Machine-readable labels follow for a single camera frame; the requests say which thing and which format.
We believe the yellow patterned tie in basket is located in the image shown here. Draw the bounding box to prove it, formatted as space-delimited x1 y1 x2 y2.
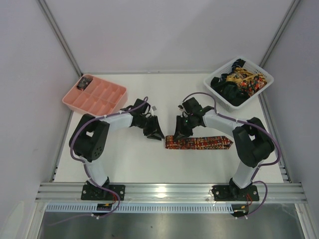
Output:
226 67 255 84

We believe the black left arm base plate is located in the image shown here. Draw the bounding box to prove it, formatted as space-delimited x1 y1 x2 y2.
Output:
81 182 126 201

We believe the rolled dark tie in tray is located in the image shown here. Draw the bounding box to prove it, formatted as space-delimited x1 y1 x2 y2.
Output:
76 76 93 91

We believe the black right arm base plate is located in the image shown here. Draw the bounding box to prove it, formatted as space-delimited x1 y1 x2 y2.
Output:
211 185 260 202

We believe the aluminium front rail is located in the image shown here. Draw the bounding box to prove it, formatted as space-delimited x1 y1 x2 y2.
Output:
35 182 308 204

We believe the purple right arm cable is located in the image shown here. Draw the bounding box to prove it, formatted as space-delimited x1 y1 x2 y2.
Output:
179 92 282 219

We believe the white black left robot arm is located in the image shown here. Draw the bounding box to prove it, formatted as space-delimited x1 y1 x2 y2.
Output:
69 96 164 193

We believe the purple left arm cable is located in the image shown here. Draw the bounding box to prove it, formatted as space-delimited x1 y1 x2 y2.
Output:
47 96 150 226

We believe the red multicolour patterned tie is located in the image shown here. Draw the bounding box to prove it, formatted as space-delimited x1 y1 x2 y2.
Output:
165 135 233 150

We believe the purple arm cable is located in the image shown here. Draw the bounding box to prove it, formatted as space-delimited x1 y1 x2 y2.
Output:
47 96 150 226
179 92 282 219

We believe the pink compartment tray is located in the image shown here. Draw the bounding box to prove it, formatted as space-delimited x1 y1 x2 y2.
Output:
62 74 128 117

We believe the red floral tie in basket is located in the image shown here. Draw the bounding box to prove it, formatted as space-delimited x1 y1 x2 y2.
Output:
237 74 267 97

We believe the white slotted cable duct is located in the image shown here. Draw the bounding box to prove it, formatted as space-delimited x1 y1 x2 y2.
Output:
45 203 234 214

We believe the white perforated plastic basket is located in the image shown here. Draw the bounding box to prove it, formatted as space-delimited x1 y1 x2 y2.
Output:
203 57 274 112

